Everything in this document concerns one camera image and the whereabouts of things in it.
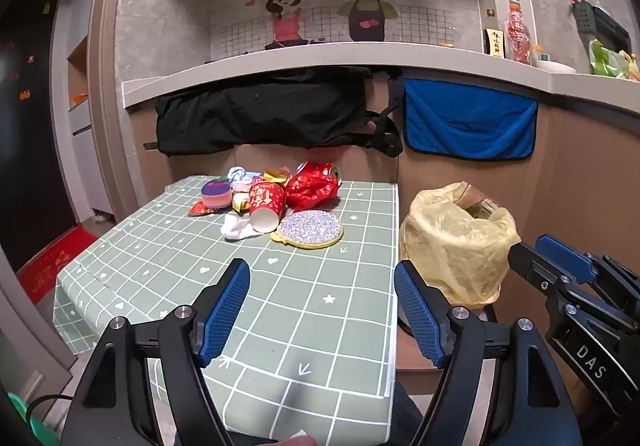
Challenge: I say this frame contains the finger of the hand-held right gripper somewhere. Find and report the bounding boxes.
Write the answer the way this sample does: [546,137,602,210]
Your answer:
[507,243,626,327]
[536,234,640,297]

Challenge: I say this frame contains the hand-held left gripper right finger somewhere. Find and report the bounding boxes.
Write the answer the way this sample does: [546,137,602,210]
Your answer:
[394,261,583,446]

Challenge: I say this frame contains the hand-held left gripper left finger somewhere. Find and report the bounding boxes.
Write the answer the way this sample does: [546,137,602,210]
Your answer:
[60,259,251,446]

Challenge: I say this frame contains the white tissue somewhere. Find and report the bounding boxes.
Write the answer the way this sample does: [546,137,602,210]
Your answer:
[222,213,263,241]

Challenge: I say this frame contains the red paper cup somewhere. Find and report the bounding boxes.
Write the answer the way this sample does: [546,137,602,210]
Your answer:
[248,181,287,233]

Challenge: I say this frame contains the purple pink sponge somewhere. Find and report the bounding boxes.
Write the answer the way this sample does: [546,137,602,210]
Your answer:
[201,179,233,209]

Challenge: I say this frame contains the red plastic wrapper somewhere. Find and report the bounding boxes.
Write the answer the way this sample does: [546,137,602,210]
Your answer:
[285,171,341,212]

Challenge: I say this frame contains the gold foil wrapper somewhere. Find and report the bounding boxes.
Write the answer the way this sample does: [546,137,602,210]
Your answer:
[263,166,296,184]

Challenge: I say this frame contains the red drink can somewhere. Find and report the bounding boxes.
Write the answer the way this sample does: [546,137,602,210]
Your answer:
[295,161,342,184]

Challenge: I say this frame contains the green grid tablecloth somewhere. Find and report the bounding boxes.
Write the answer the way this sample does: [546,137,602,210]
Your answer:
[52,173,401,442]

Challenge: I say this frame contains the blue towel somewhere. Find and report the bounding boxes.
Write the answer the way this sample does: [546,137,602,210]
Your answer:
[402,78,539,162]

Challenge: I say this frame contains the red door mat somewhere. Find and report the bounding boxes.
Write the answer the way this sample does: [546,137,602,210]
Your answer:
[17,226,101,307]

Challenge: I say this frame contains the white bowl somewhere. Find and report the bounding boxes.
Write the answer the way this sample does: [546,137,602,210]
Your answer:
[537,59,578,74]

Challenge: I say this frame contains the black hanging garment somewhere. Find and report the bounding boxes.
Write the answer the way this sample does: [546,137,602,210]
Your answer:
[155,66,371,158]

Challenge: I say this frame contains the green plastic bag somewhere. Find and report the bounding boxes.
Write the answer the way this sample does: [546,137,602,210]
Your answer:
[589,40,631,77]

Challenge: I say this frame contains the sauce bottle yellow label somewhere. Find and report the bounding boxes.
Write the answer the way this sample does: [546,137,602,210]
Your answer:
[482,26,507,60]

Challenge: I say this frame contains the green plastic object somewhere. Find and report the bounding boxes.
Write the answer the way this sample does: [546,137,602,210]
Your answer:
[7,393,58,446]

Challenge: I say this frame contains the black hanging utensil rack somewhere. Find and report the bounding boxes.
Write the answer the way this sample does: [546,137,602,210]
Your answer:
[572,1,632,52]

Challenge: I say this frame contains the grey stone kitchen counter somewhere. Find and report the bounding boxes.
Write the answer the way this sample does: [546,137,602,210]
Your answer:
[121,40,640,112]

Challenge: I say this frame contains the black strappy cloth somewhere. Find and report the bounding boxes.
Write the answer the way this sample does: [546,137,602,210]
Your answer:
[365,69,405,158]

